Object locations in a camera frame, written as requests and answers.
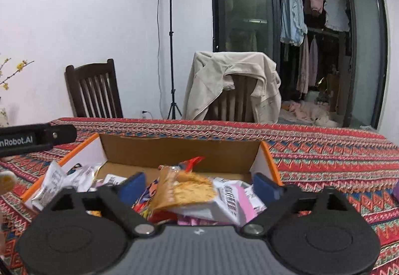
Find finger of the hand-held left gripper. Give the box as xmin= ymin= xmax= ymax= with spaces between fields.
xmin=0 ymin=124 xmax=77 ymax=158

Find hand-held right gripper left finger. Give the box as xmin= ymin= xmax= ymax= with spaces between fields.
xmin=49 ymin=172 xmax=156 ymax=237

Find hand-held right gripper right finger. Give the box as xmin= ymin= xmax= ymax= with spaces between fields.
xmin=241 ymin=172 xmax=350 ymax=237

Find cracker print snack packet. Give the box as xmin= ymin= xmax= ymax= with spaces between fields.
xmin=148 ymin=165 xmax=219 ymax=221

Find cardboard box with orange rim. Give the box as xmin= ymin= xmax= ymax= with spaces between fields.
xmin=20 ymin=133 xmax=284 ymax=211

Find small white snack packet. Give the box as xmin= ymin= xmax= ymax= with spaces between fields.
xmin=101 ymin=174 xmax=127 ymax=188

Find white and pink snack packet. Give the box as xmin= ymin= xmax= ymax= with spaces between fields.
xmin=212 ymin=178 xmax=267 ymax=227

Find white black print snack packet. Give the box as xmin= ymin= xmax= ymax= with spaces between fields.
xmin=31 ymin=160 xmax=67 ymax=211
xmin=67 ymin=164 xmax=103 ymax=193

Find white and yellow plush toy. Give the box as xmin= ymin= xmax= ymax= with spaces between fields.
xmin=0 ymin=171 xmax=16 ymax=193

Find red patterned tablecloth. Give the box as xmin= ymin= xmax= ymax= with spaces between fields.
xmin=0 ymin=117 xmax=399 ymax=275

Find yellow flower branches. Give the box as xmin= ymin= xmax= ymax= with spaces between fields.
xmin=0 ymin=58 xmax=35 ymax=90

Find dark wooden chair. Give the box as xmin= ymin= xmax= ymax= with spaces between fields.
xmin=65 ymin=59 xmax=123 ymax=119

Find pile of clothes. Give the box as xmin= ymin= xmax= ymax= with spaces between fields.
xmin=281 ymin=100 xmax=340 ymax=126

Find wooden chair under jacket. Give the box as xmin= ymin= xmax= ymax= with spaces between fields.
xmin=207 ymin=76 xmax=254 ymax=122

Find beige jacket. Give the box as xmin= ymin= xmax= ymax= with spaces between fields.
xmin=182 ymin=51 xmax=282 ymax=124

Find pale pink hanging dress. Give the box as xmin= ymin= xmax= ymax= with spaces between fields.
xmin=296 ymin=35 xmax=310 ymax=93

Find mauve hanging garment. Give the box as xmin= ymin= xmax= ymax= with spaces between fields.
xmin=308 ymin=37 xmax=319 ymax=87

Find light blue hanging shirt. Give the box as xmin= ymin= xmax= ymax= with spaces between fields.
xmin=280 ymin=0 xmax=308 ymax=46

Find white ruffled hanging top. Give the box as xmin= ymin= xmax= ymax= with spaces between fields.
xmin=323 ymin=0 xmax=350 ymax=33

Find black power cable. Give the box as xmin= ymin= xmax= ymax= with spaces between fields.
xmin=155 ymin=0 xmax=164 ymax=120

